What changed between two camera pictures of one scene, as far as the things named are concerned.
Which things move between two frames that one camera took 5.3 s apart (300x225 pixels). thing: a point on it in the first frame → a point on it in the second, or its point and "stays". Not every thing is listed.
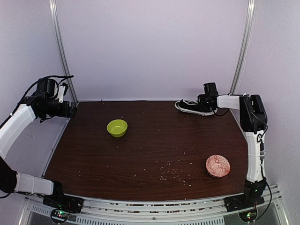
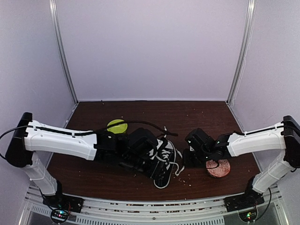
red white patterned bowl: (217, 166) stays
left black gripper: (64, 112) → (147, 173)
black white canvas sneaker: (191, 106) → (162, 157)
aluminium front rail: (210, 211) stays
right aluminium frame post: (245, 45) stays
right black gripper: (199, 98) → (187, 161)
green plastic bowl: (117, 128) stays
